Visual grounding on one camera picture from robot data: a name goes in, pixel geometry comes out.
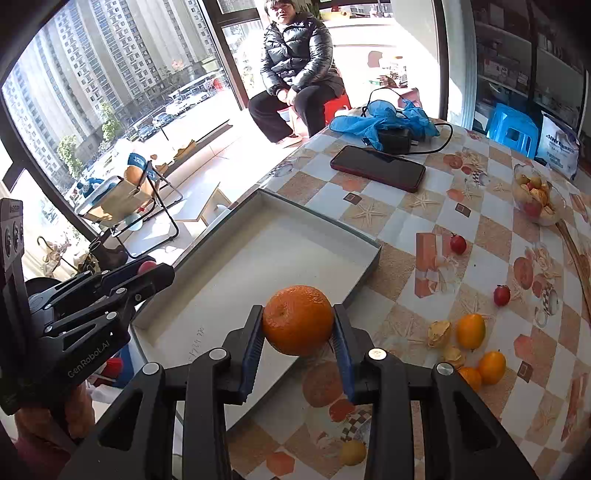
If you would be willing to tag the person's left hand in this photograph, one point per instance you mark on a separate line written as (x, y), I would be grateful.
(51, 417)

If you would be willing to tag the dark tablet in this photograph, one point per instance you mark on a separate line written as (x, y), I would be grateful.
(376, 168)

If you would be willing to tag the dimpled orange mandarin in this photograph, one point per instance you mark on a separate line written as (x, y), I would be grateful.
(298, 321)

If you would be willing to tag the large yellow-orange citrus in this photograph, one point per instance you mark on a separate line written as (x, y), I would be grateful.
(471, 331)

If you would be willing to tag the black power adapter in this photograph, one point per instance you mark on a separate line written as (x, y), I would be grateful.
(395, 139)

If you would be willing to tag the glass-door shelf cabinet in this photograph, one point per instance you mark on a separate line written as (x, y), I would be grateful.
(521, 55)

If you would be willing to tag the small round fruit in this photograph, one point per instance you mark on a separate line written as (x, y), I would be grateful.
(148, 266)

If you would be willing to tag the white shallow tray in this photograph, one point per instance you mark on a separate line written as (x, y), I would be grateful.
(258, 258)

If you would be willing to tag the metal folding chair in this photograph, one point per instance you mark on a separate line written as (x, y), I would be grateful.
(161, 184)

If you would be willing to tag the dried yellow peel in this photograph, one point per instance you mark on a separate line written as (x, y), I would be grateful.
(453, 356)
(438, 333)

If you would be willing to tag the glass bowl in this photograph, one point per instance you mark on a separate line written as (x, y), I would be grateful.
(554, 212)

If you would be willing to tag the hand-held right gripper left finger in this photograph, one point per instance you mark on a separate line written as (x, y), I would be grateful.
(251, 353)

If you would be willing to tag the blue plastic stool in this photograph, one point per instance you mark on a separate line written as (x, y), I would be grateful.
(512, 127)

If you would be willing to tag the brown kiwi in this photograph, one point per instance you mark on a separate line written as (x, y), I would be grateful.
(353, 452)

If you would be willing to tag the pile of mixed fruits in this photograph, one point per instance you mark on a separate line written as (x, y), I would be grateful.
(533, 189)

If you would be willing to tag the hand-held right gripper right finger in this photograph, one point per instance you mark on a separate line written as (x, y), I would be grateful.
(342, 357)

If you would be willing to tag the small red fruit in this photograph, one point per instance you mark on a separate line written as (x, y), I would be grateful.
(502, 295)
(458, 243)

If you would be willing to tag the checkered printed tablecloth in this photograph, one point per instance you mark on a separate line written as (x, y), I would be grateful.
(406, 217)

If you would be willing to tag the blue plastic bag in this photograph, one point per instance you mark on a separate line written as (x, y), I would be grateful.
(392, 119)

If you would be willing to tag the long wooden strip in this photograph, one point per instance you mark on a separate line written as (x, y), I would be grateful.
(575, 251)

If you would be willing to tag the red plastic stool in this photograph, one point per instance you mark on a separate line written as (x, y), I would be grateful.
(336, 106)

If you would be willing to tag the white printed sack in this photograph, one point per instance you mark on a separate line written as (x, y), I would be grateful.
(561, 145)

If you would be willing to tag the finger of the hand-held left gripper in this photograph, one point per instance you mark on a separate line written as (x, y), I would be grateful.
(117, 277)
(152, 281)

